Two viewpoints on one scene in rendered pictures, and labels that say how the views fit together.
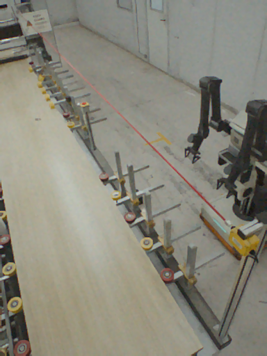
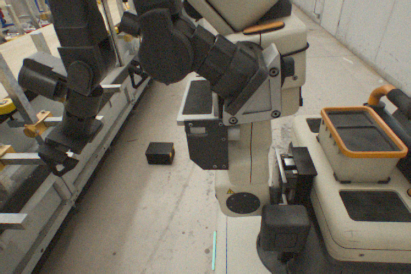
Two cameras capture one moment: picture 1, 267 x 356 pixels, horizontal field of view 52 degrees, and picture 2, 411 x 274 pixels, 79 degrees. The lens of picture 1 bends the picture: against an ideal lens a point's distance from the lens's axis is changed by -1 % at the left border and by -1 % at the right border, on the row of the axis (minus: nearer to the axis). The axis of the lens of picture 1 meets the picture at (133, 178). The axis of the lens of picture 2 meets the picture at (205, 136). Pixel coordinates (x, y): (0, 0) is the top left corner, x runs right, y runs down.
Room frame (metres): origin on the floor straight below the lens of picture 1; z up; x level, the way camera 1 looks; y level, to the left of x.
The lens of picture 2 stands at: (1.04, -1.06, 1.35)
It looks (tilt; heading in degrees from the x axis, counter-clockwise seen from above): 37 degrees down; 29
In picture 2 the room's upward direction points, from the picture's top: 5 degrees counter-clockwise
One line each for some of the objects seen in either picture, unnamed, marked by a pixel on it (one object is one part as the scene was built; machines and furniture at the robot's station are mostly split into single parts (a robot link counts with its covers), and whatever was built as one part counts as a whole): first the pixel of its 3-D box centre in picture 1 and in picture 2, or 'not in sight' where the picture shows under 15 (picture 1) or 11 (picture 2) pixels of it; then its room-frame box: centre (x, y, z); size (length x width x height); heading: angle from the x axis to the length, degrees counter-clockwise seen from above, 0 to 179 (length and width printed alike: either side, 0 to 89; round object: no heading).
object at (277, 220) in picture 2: (246, 190); (255, 200); (1.58, -0.93, 0.68); 0.28 x 0.27 x 0.25; 22
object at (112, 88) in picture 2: (126, 174); (80, 90); (1.79, 0.06, 0.83); 0.43 x 0.03 x 0.04; 112
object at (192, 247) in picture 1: (190, 268); not in sight; (0.80, -0.26, 0.92); 0.04 x 0.04 x 0.48; 22
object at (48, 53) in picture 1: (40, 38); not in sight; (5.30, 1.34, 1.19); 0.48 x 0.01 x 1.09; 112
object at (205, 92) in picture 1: (204, 109); not in sight; (1.73, -0.56, 1.40); 0.11 x 0.06 x 0.43; 22
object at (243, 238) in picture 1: (228, 296); not in sight; (0.50, -0.34, 1.20); 0.15 x 0.12 x 1.00; 22
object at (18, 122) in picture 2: (139, 194); (55, 122); (1.56, -0.03, 0.80); 0.43 x 0.03 x 0.04; 112
